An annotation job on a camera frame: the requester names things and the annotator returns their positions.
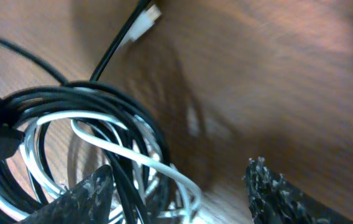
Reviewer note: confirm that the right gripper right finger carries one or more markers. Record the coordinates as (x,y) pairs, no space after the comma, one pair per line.
(273,200)

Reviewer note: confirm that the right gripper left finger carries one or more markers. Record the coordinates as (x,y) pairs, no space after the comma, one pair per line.
(88,202)

